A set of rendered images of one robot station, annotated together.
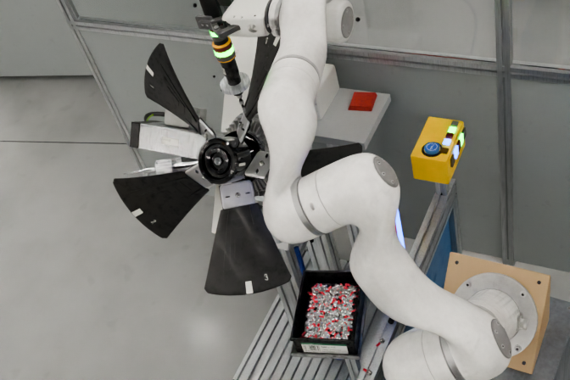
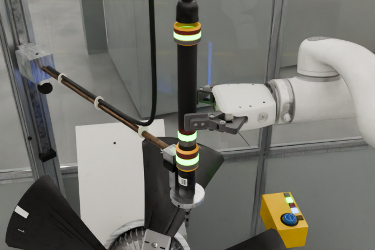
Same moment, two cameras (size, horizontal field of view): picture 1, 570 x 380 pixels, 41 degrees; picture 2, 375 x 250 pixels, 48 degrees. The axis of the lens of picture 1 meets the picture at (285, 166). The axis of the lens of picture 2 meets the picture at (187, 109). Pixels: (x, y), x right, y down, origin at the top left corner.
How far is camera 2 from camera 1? 1.22 m
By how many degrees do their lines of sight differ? 38
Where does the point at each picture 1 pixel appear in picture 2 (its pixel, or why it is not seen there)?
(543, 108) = (287, 175)
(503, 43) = (265, 133)
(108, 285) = not seen: outside the picture
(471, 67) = (241, 155)
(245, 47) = (97, 168)
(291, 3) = (363, 69)
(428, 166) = (292, 235)
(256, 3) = (251, 91)
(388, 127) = not seen: hidden behind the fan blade
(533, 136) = not seen: hidden behind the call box
